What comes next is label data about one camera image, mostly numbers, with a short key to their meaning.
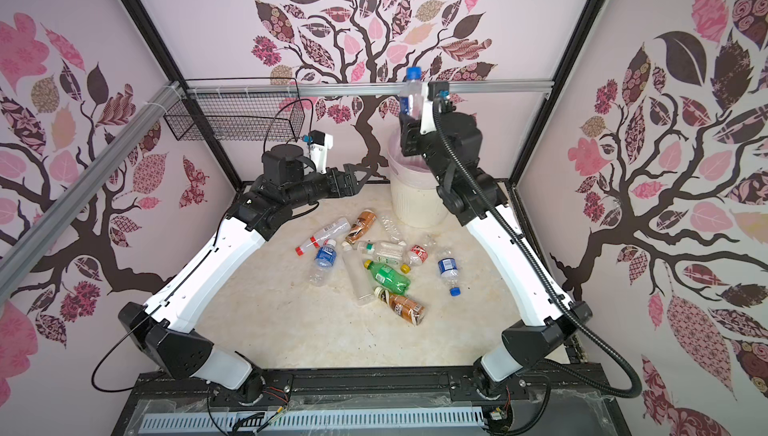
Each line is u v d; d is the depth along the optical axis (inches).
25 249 20.0
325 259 36.3
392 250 38.8
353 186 23.2
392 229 40.9
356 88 37.2
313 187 22.7
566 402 28.1
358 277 37.0
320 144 23.7
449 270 35.4
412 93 22.1
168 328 15.8
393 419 27.4
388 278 34.5
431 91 19.2
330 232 39.5
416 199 36.5
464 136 16.6
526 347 19.7
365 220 40.4
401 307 32.5
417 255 36.5
